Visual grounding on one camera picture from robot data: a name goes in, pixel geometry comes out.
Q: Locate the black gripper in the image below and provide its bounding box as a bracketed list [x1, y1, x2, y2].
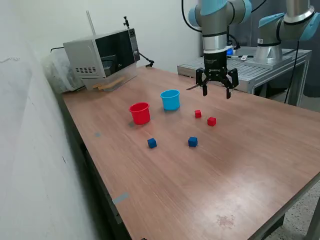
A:
[195, 49, 239, 100]

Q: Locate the aluminium robot base stand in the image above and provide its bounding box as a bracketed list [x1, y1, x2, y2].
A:
[176, 45, 313, 107]

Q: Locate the translucent plastic storage bin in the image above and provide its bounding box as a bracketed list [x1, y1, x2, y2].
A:
[41, 48, 86, 95]

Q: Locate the light blue plastic cup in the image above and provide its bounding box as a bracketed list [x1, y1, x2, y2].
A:
[159, 89, 181, 112]

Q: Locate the dark grey curtain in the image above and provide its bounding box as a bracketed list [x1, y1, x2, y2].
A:
[199, 0, 320, 100]

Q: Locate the red plastic cup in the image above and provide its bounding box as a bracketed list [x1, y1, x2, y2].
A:
[128, 101, 151, 126]

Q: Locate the wooden stick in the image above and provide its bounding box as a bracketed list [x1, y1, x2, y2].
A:
[97, 83, 121, 92]
[92, 76, 126, 89]

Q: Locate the silver microwave oven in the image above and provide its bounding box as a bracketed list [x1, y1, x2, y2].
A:
[62, 28, 141, 79]

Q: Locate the thin white rod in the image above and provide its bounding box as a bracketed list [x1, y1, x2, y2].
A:
[86, 10, 97, 36]

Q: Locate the long tape strip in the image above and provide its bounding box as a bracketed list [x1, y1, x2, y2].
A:
[112, 192, 130, 206]

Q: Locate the black cable with silver connector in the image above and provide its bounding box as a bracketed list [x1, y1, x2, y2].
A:
[226, 54, 255, 61]

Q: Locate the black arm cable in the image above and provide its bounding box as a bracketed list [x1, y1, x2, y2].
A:
[181, 0, 268, 51]

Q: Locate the black hanging base cable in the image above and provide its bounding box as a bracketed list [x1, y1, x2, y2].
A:
[283, 39, 302, 104]

